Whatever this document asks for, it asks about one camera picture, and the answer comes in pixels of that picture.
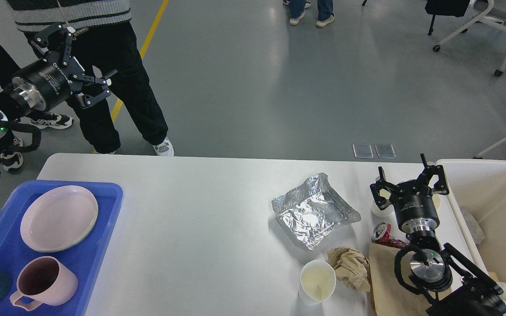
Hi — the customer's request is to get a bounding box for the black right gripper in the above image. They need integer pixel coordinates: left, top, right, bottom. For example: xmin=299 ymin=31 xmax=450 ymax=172
xmin=370 ymin=153 xmax=450 ymax=233

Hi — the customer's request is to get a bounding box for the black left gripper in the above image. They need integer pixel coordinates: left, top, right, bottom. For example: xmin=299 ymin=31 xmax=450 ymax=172
xmin=11 ymin=22 xmax=118 ymax=115

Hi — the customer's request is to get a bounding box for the pink plate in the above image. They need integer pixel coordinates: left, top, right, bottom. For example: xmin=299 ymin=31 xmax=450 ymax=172
xmin=20 ymin=185 xmax=97 ymax=253

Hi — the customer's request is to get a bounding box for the pink mug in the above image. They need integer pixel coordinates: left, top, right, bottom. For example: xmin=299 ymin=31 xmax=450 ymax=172
xmin=10 ymin=256 xmax=79 ymax=312

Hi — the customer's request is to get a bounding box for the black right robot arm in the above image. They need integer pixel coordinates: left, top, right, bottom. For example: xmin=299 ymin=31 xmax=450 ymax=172
xmin=370 ymin=154 xmax=506 ymax=316

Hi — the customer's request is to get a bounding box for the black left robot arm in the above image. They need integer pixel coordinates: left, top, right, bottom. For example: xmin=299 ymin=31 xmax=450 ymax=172
xmin=0 ymin=22 xmax=116 ymax=154

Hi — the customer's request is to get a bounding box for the person in black trousers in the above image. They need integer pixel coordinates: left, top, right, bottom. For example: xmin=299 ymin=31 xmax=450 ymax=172
xmin=0 ymin=45 xmax=74 ymax=172

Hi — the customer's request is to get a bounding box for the small white cup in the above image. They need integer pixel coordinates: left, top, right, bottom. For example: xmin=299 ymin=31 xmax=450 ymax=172
xmin=371 ymin=189 xmax=395 ymax=218

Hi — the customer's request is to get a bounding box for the floor socket plate right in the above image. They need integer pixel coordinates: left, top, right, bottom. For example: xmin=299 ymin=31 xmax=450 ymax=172
xmin=374 ymin=144 xmax=397 ymax=159

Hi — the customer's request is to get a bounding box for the floor socket plate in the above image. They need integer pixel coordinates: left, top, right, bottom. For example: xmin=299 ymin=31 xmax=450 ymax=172
xmin=374 ymin=144 xmax=397 ymax=159
xmin=353 ymin=144 xmax=374 ymax=159

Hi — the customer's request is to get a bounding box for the person in striped sweater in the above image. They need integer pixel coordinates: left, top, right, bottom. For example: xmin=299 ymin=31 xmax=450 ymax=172
xmin=7 ymin=0 xmax=174 ymax=157

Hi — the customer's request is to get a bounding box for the crushed red soda can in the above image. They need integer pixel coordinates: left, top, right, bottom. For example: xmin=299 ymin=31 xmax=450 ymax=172
xmin=371 ymin=222 xmax=409 ymax=249

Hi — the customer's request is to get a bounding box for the floor socket plate left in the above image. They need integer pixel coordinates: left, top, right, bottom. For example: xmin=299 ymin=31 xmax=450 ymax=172
xmin=353 ymin=144 xmax=374 ymax=159

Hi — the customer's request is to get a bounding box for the grey trash in bin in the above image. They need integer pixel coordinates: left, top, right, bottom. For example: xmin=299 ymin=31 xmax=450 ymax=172
xmin=460 ymin=207 xmax=486 ymax=245

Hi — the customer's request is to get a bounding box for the cream plastic bin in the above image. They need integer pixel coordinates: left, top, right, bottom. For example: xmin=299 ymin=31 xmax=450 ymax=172
xmin=437 ymin=159 xmax=506 ymax=282

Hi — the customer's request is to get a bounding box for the crumpled brown paper ball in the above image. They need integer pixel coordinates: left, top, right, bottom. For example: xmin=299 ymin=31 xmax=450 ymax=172
xmin=327 ymin=247 xmax=371 ymax=292

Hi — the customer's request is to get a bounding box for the crumpled aluminium foil tray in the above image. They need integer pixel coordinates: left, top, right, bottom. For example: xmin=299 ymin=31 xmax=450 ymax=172
xmin=271 ymin=172 xmax=361 ymax=251

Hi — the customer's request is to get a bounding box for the brown paper bag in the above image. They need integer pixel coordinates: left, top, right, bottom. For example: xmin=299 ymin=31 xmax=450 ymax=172
xmin=368 ymin=243 xmax=430 ymax=316

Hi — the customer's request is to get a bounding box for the white paper cup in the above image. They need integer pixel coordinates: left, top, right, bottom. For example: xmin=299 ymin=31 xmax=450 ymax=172
xmin=298 ymin=259 xmax=336 ymax=306

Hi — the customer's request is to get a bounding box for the yellow plate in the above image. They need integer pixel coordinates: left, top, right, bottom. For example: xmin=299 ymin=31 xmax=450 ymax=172
xmin=58 ymin=201 xmax=99 ymax=251

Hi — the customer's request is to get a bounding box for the blue plastic tray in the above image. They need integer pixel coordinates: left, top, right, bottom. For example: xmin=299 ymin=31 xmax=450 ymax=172
xmin=0 ymin=180 xmax=123 ymax=316

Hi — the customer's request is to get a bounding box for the person in blue jeans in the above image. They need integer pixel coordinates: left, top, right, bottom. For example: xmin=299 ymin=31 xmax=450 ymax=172
xmin=282 ymin=0 xmax=336 ymax=29

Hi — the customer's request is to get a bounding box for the white office chair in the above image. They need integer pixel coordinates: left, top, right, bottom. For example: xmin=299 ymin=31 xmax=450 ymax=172
xmin=425 ymin=0 xmax=506 ymax=77

